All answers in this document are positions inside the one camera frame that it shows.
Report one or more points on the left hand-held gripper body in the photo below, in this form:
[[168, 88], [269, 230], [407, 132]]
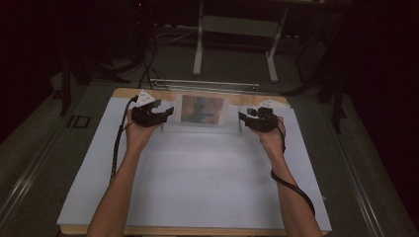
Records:
[[145, 115]]

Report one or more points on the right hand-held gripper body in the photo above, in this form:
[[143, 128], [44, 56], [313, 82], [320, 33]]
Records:
[[267, 121]]

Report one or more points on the photo card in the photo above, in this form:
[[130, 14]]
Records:
[[201, 109]]

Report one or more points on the clear acrylic photo frame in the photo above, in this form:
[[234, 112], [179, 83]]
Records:
[[201, 129]]

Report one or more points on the person's right hand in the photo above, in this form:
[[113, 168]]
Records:
[[273, 143]]

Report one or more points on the person's left hand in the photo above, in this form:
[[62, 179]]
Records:
[[138, 138]]

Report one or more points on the dark floor socket plate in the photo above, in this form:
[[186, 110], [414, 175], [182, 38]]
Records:
[[79, 121]]

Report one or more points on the black metal stand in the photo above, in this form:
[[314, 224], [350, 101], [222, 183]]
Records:
[[66, 85], [336, 98]]

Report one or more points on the white table mat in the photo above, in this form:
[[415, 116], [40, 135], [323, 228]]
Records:
[[204, 184]]

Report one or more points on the white metal desk frame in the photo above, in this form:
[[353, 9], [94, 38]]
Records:
[[237, 26]]

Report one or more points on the metal floor rail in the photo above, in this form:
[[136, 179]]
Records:
[[26, 174], [364, 194]]

